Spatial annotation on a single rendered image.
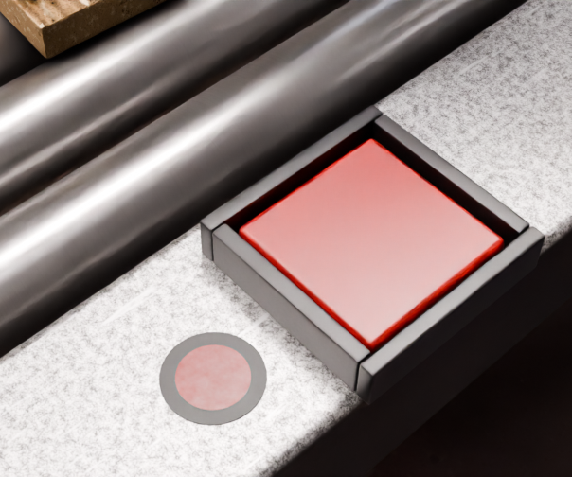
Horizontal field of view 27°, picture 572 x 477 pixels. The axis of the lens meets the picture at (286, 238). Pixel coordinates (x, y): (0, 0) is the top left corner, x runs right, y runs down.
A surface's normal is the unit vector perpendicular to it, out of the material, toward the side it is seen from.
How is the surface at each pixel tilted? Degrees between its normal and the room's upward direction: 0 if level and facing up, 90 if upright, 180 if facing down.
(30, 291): 50
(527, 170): 0
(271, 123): 40
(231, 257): 90
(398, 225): 0
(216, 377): 0
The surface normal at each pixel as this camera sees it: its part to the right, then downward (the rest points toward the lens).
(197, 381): 0.02, -0.62
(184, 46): 0.45, -0.09
